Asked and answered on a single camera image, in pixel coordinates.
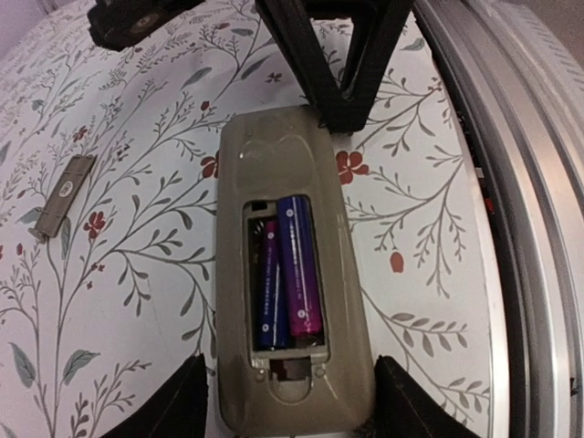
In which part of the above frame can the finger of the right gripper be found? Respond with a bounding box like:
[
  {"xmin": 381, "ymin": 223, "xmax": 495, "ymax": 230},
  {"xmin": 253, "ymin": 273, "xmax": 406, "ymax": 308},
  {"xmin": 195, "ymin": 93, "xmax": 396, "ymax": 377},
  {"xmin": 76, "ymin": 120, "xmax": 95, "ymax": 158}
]
[{"xmin": 254, "ymin": 0, "xmax": 416, "ymax": 134}]

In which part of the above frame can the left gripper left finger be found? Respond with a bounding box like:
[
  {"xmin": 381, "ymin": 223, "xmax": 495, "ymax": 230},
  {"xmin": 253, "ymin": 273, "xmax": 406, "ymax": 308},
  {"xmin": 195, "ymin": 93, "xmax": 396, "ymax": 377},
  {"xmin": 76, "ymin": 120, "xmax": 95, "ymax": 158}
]
[{"xmin": 104, "ymin": 354, "xmax": 209, "ymax": 438}]

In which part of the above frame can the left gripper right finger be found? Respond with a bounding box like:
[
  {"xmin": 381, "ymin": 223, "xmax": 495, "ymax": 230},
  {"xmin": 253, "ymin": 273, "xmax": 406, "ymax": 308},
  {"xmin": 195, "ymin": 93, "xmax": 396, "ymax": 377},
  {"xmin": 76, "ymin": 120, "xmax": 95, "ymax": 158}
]
[{"xmin": 373, "ymin": 356, "xmax": 477, "ymax": 438}]

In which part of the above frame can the white remote control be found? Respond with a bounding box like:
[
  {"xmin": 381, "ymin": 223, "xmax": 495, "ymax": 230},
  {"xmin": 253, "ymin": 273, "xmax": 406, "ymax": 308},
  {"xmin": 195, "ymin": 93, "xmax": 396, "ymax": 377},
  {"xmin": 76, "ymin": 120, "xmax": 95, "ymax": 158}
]
[{"xmin": 215, "ymin": 106, "xmax": 375, "ymax": 437}]

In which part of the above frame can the purple AAA battery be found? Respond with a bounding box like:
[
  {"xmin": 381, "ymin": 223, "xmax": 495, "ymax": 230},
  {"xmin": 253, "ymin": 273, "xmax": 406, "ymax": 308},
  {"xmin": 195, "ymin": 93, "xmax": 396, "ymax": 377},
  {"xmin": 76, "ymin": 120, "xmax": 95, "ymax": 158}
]
[{"xmin": 276, "ymin": 195, "xmax": 323, "ymax": 338}]

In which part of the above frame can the remote battery cover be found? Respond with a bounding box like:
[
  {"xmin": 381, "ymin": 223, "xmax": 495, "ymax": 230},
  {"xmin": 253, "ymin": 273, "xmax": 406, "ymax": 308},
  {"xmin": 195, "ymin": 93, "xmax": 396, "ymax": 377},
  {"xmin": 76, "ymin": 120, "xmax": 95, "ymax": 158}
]
[{"xmin": 30, "ymin": 154, "xmax": 97, "ymax": 243}]

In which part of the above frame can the front aluminium rail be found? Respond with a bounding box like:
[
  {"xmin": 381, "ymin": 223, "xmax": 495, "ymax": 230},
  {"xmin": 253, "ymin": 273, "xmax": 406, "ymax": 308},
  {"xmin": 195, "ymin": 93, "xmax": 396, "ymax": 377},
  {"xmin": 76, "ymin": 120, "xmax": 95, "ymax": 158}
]
[{"xmin": 414, "ymin": 1, "xmax": 583, "ymax": 437}]

